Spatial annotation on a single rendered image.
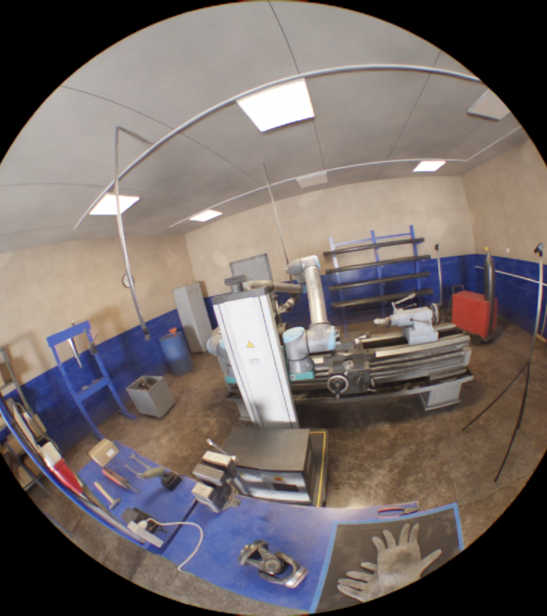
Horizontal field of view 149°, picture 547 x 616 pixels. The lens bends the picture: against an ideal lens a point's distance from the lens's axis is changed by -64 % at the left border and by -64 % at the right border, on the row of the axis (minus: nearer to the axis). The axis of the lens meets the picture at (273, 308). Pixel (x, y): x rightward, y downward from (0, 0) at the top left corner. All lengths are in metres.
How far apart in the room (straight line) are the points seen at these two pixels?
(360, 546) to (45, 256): 4.71
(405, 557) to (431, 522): 0.13
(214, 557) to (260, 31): 2.72
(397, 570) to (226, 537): 0.78
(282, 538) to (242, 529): 0.19
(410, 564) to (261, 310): 1.23
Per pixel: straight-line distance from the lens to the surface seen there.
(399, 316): 2.26
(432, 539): 0.70
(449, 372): 2.62
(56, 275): 4.42
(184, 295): 5.52
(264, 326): 1.19
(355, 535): 0.67
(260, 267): 5.45
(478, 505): 2.25
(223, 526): 1.20
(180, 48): 1.69
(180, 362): 4.85
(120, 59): 1.72
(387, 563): 0.64
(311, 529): 1.09
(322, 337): 1.30
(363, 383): 2.15
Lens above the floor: 1.91
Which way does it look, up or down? 12 degrees down
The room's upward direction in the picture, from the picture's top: 13 degrees counter-clockwise
